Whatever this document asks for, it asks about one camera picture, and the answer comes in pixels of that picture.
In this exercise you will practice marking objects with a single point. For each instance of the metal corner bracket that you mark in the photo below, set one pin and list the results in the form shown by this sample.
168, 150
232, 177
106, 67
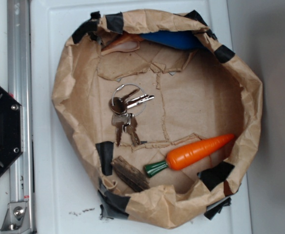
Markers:
17, 220

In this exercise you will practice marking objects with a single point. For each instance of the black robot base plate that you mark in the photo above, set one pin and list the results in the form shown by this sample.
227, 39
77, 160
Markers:
10, 130

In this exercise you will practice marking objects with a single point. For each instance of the white tray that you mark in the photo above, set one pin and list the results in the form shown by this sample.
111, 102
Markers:
66, 200

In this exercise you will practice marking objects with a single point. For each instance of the silver key bunch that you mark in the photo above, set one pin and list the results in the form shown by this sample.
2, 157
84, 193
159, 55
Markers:
122, 119

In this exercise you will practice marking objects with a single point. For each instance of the blue foam block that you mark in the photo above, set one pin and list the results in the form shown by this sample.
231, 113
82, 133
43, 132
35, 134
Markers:
182, 40

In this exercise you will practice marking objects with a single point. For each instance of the brown wood chip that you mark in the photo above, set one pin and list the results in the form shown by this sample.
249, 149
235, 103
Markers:
129, 174

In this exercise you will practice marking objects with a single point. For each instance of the orange toy carrot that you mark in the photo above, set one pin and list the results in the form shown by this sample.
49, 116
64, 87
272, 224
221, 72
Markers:
184, 156

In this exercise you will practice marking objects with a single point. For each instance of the brown paper bag bin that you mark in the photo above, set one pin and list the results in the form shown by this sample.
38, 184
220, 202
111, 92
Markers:
199, 93

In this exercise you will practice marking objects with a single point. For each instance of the aluminium frame rail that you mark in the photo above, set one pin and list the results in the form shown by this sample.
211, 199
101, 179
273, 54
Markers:
20, 85

